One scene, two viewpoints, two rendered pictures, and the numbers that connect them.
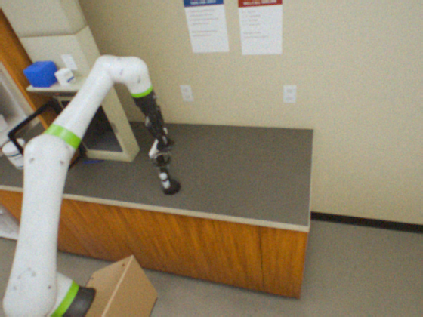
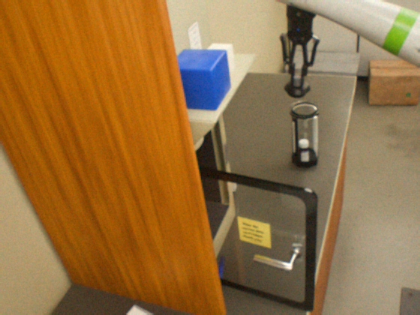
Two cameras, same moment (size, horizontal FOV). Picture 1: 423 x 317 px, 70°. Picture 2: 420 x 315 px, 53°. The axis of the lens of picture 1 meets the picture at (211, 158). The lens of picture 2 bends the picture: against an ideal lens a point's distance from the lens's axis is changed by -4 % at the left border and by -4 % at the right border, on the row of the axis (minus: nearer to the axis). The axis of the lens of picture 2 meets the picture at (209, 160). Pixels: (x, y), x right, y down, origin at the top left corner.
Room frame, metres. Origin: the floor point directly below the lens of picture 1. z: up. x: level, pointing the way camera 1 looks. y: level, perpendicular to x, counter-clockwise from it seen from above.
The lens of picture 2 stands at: (1.41, 1.54, 1.94)
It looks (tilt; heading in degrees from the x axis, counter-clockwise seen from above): 36 degrees down; 273
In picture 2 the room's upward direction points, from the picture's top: 10 degrees counter-clockwise
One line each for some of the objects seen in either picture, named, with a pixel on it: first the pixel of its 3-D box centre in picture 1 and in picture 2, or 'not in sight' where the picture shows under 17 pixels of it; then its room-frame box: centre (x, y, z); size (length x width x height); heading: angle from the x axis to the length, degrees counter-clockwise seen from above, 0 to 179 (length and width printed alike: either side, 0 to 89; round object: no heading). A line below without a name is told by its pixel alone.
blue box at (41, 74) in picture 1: (42, 74); (199, 78); (1.44, 0.71, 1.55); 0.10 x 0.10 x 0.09; 67
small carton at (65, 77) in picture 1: (65, 77); (220, 60); (1.39, 0.60, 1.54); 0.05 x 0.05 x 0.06; 61
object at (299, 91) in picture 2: (164, 143); (297, 85); (1.13, 0.21, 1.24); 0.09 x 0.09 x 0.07
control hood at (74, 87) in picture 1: (64, 91); (216, 101); (1.41, 0.65, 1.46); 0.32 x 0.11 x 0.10; 67
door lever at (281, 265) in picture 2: not in sight; (276, 258); (1.33, 0.91, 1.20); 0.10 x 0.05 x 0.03; 150
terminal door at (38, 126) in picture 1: (50, 145); (251, 243); (1.38, 0.85, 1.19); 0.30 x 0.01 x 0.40; 150
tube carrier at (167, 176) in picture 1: (165, 173); (304, 133); (1.12, 0.24, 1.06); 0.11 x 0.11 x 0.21
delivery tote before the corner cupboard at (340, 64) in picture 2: not in sight; (323, 77); (0.47, -1.89, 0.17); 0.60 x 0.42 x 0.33; 155
